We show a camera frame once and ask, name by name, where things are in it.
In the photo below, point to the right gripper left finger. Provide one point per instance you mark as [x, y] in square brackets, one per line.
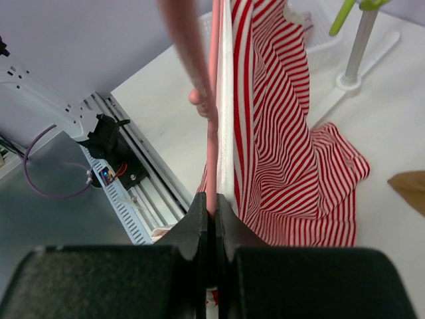
[164, 280]

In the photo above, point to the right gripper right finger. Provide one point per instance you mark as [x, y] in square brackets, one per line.
[256, 280]

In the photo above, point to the red striped tank top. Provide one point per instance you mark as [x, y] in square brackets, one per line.
[293, 186]

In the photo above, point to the brown tank top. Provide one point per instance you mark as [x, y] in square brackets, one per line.
[410, 186]

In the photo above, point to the pink hanger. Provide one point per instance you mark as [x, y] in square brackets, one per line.
[182, 24]

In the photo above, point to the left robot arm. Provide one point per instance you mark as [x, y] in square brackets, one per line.
[98, 133]

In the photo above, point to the clothes rack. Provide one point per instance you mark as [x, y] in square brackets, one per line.
[348, 83]

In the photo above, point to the aluminium rail base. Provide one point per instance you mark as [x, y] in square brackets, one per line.
[142, 204]

